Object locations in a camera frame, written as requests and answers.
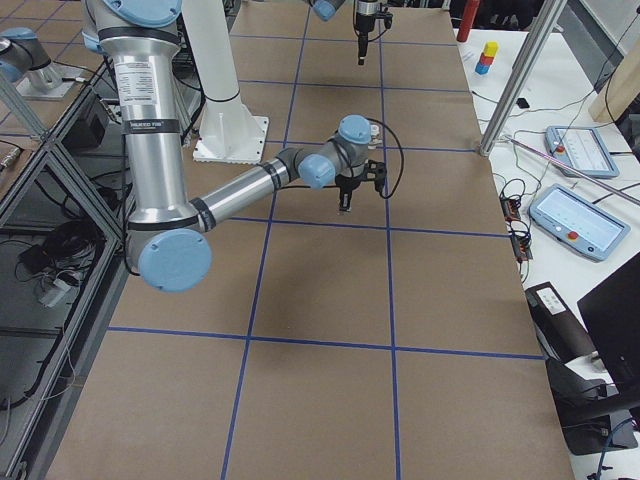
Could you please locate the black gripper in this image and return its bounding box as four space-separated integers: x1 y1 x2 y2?
335 175 361 213
353 0 378 65

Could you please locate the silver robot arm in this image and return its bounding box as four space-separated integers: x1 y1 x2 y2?
83 1 372 292
307 0 383 66

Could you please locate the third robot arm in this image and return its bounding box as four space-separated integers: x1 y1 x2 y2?
1 27 74 101

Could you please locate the red cylinder bottle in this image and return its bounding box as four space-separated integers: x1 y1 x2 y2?
456 0 481 43

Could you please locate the blue block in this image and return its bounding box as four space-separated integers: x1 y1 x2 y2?
474 62 491 75

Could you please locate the red block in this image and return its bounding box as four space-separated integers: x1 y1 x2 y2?
478 53 495 67

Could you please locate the yellow block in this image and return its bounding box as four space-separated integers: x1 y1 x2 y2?
483 41 499 58

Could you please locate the orange circuit board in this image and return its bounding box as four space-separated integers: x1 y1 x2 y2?
500 197 521 222

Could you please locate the small black box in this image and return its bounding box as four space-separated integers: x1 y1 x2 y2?
516 98 530 109

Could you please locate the metal reacher stick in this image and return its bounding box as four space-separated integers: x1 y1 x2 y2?
504 134 640 192

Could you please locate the near blue teach pendant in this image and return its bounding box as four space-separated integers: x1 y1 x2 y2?
529 184 631 262

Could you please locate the blue teach pendant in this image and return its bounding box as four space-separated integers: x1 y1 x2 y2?
545 126 619 179
529 184 631 262

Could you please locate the far blue teach pendant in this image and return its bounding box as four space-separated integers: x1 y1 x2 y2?
545 126 619 179

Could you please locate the black cardboard box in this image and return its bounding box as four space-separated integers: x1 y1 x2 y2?
525 282 599 363

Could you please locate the black monitor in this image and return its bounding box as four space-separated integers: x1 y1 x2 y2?
578 254 639 390

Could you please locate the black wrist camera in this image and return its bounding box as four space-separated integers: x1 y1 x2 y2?
364 159 387 198
377 4 393 32

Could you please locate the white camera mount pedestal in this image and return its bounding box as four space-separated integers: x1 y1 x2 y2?
182 0 269 164

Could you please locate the aluminium frame post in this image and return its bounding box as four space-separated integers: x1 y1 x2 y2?
478 0 567 157

